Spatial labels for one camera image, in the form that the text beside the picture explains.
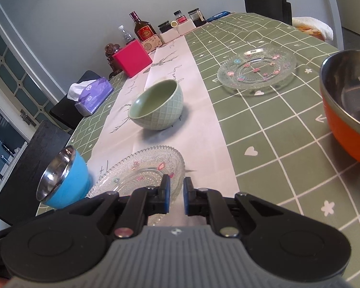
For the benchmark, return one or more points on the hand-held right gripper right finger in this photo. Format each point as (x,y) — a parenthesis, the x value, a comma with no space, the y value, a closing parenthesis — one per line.
(186,196)

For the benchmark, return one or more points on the blue flat packet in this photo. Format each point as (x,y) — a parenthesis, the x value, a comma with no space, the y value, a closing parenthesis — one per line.
(217,16)

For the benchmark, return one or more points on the glass panel door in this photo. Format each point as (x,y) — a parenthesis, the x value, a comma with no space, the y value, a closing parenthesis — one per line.
(15,66)

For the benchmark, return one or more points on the purple tissue pack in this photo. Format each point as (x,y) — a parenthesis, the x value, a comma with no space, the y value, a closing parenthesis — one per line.
(93,96)

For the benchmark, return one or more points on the white towel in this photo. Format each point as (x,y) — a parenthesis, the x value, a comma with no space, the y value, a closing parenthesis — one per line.
(315,25)

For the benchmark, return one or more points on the amber liquor bottle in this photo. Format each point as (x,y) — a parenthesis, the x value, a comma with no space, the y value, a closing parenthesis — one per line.
(144,30)

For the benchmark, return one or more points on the green ceramic bowl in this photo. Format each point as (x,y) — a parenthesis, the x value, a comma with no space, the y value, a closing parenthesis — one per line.
(162,111)

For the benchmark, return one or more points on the black chair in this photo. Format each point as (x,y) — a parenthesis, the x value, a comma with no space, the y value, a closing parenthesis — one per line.
(264,1)
(27,168)
(69,108)

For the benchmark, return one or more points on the blue steel-lined bowl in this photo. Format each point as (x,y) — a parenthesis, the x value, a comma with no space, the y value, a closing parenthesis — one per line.
(75,180)

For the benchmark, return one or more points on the brown carved figurine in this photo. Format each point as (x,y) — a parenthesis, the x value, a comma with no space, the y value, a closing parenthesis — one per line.
(111,57)

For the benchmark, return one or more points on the black lidded jar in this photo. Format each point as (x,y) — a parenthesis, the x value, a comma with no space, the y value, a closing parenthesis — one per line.
(165,27)

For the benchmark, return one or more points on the white deer print table runner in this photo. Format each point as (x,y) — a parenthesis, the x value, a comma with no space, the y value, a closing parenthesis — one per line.
(195,132)

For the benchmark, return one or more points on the clear plastic water bottle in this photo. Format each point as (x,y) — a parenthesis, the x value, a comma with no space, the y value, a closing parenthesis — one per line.
(126,37)

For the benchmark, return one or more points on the cream small cup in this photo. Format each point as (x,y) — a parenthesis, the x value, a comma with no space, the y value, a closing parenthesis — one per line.
(174,24)

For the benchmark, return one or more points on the orange steel-lined bowl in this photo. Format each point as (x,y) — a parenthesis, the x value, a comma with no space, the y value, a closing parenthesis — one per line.
(345,138)

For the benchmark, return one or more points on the green checked tablecloth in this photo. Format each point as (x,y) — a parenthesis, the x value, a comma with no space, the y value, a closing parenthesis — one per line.
(276,126)

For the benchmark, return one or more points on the red label glass jar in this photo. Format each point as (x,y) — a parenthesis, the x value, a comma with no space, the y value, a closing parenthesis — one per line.
(180,18)

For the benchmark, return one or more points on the clear glass flower plate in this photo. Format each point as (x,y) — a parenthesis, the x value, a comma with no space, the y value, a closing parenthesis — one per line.
(138,168)
(252,72)

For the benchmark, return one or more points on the dark glass jar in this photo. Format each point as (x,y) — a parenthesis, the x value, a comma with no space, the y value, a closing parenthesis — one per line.
(197,18)

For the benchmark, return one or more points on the pink square box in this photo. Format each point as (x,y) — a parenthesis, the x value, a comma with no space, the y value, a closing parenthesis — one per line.
(133,60)

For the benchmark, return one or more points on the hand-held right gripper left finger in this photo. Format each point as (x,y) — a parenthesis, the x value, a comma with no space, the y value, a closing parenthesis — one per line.
(166,195)

